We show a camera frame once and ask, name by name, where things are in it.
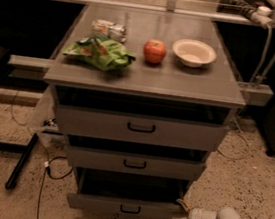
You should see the black floor cable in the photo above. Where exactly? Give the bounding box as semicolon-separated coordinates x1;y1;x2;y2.
0;86;84;219

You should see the black table leg frame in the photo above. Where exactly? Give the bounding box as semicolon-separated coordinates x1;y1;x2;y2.
0;133;39;190

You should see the grey drawer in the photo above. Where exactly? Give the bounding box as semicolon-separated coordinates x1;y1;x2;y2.
67;168;187;219
55;86;228;151
66;136;206;181

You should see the grey middle drawer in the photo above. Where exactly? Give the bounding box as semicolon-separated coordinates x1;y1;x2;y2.
66;136;206;181

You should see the grey top drawer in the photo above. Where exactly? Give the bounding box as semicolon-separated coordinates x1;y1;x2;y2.
55;86;228;151

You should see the green chip bag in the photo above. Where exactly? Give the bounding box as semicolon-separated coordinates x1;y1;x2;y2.
62;35;135;72

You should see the white power strip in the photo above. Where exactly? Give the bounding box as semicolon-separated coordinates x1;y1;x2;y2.
226;0;275;31

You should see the white paper bowl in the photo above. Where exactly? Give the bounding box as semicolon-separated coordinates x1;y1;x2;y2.
172;39;217;68

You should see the grey bottom drawer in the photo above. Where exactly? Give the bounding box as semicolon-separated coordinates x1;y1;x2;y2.
67;168;187;219

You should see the grey drawer cabinet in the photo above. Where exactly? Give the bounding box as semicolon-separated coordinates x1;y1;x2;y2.
29;0;257;214

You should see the red apple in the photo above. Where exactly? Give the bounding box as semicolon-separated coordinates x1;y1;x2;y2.
143;39;167;64

